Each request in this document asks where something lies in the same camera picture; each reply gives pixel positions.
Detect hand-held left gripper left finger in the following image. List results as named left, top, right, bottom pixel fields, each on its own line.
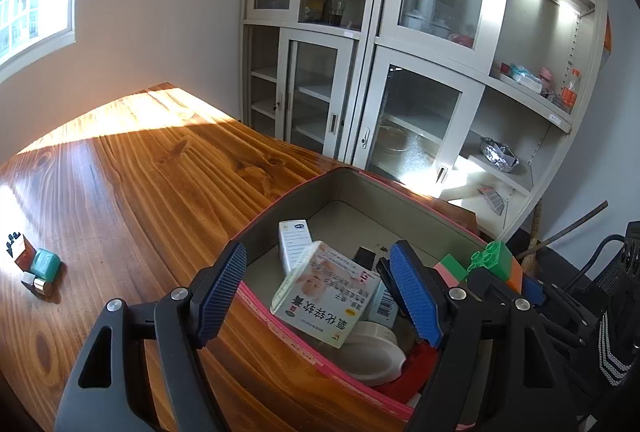
left=55, top=239, right=248, bottom=432

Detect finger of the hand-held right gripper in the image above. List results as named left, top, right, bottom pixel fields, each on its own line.
left=523, top=276, right=599, bottom=349
left=467, top=266, right=506, bottom=295

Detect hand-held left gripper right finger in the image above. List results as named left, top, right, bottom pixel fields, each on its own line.
left=389, top=239, right=593, bottom=432

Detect green and orange building block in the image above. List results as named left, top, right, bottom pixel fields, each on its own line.
left=467, top=239, right=524, bottom=290

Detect pink and green building block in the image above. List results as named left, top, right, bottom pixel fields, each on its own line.
left=432, top=253, right=468, bottom=285

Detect light blue small box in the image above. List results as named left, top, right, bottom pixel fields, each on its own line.
left=367, top=285, right=401, bottom=328

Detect red building block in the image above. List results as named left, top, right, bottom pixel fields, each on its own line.
left=385, top=342, right=441, bottom=398

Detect white round jar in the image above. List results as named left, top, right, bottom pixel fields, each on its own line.
left=320, top=321, right=406, bottom=388

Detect white narrow carton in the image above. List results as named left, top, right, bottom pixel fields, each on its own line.
left=278, top=219, right=313, bottom=275

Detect large white medicine box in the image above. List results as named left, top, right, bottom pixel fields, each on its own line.
left=270, top=239, right=383, bottom=350

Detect pink tin box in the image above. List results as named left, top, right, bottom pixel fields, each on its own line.
left=231, top=166, right=488, bottom=428

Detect black chair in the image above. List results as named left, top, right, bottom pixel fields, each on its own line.
left=570, top=235, right=626, bottom=298

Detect striped paper packets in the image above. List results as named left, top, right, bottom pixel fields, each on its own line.
left=477, top=186, right=506, bottom=213

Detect silver foil bag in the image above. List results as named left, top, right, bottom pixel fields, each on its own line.
left=480, top=137, right=520, bottom=173

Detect wooden desk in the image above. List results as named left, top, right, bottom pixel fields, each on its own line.
left=0, top=82, right=481, bottom=432

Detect glass dish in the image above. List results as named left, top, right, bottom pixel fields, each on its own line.
left=375, top=125, right=408, bottom=153

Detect teal small case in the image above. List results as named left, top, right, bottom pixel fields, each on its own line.
left=29, top=249, right=62, bottom=276

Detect gold lipstick tube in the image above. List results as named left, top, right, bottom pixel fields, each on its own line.
left=21, top=273, right=55, bottom=298

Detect teal plastic package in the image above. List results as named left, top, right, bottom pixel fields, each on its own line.
left=502, top=62, right=543, bottom=93

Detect orange drink bottle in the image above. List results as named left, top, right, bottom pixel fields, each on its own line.
left=562, top=70, right=583, bottom=108

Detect white glass-door cabinet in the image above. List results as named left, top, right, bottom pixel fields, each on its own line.
left=240, top=0, right=613, bottom=243

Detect white ceramic cups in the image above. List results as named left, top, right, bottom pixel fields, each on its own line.
left=402, top=10, right=451, bottom=38

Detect row of dark jars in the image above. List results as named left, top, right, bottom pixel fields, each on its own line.
left=305, top=0, right=348, bottom=26

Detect broom with wooden handle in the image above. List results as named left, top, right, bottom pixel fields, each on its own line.
left=515, top=199, right=610, bottom=280

